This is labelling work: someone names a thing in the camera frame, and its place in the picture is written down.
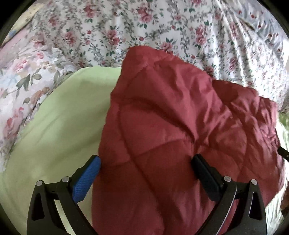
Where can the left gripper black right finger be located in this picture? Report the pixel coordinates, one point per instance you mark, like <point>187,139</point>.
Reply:
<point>249,216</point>

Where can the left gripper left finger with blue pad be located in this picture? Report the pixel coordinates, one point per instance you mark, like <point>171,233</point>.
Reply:
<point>43,216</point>

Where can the red quilted puffer jacket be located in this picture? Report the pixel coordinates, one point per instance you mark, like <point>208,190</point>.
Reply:
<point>163,111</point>

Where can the light green bed sheet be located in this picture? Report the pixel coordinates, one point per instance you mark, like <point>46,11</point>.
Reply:
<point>67,129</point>

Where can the large-flower pastel quilt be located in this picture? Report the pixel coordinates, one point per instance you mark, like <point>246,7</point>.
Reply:
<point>31,69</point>

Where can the blue floral pillow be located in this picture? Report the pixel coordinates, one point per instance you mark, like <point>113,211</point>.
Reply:
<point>265,25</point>

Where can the rose floral white duvet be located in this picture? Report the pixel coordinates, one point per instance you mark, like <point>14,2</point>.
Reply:
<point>207,34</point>

